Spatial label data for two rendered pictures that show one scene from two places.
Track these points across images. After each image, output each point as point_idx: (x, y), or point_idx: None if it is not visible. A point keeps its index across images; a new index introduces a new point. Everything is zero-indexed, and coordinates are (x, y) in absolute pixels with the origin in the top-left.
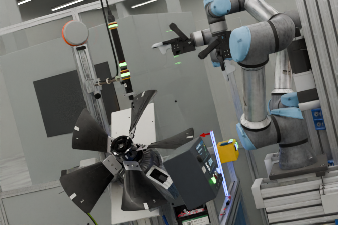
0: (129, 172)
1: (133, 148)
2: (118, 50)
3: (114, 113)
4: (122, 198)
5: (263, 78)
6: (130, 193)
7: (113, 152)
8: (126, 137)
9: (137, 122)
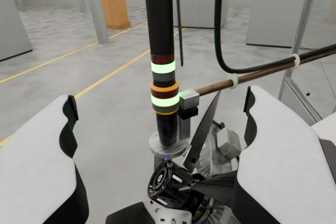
0: (140, 209)
1: (157, 202)
2: (146, 12)
3: (335, 117)
4: (113, 213)
5: None
6: (118, 221)
7: (154, 171)
8: (165, 180)
9: (193, 187)
